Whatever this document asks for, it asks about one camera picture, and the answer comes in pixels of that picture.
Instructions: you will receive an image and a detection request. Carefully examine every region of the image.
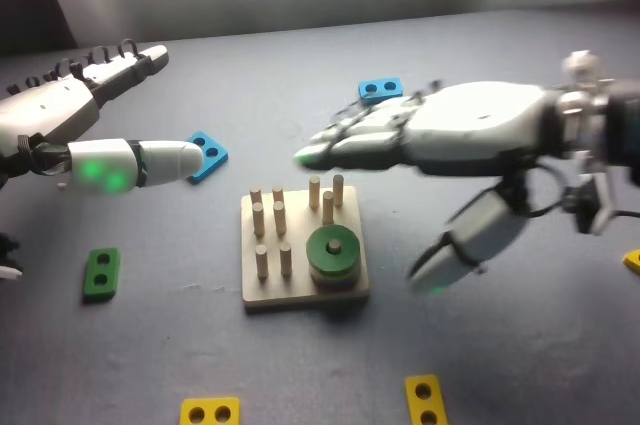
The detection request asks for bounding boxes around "yellow two-hole block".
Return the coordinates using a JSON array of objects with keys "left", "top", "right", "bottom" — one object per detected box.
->
[
  {"left": 404, "top": 373, "right": 449, "bottom": 425},
  {"left": 179, "top": 397, "right": 241, "bottom": 425}
]

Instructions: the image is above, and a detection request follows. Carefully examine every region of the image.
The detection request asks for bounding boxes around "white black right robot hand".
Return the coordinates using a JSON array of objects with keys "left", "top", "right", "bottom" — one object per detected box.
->
[{"left": 292, "top": 79, "right": 557, "bottom": 299}]

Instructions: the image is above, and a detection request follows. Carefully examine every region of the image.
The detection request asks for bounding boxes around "wooden peg board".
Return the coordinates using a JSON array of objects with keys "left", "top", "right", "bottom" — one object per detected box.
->
[{"left": 240, "top": 173, "right": 372, "bottom": 315}]

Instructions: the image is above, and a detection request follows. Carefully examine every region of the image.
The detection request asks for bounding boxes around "green two-hole block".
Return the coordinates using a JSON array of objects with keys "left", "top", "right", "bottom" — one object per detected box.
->
[{"left": 82, "top": 247, "right": 121, "bottom": 302}]

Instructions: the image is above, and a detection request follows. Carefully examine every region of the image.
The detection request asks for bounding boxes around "blue four-hole block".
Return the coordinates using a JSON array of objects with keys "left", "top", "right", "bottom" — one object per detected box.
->
[{"left": 185, "top": 130, "right": 230, "bottom": 185}]

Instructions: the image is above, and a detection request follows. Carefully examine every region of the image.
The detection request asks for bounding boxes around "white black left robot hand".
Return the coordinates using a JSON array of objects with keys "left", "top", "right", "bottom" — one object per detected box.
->
[{"left": 0, "top": 38, "right": 205, "bottom": 196}]

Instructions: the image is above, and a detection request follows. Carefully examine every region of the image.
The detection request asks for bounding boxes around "grey table cloth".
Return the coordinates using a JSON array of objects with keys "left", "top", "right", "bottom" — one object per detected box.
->
[{"left": 0, "top": 9, "right": 640, "bottom": 425}]

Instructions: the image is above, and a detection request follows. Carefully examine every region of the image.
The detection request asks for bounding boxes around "rainbow striped cylinder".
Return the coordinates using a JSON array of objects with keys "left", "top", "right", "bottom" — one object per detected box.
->
[{"left": 304, "top": 224, "right": 364, "bottom": 292}]

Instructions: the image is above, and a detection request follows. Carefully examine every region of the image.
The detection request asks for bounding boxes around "blue two-hole block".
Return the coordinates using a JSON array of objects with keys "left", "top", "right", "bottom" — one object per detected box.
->
[{"left": 357, "top": 77, "right": 404, "bottom": 106}]

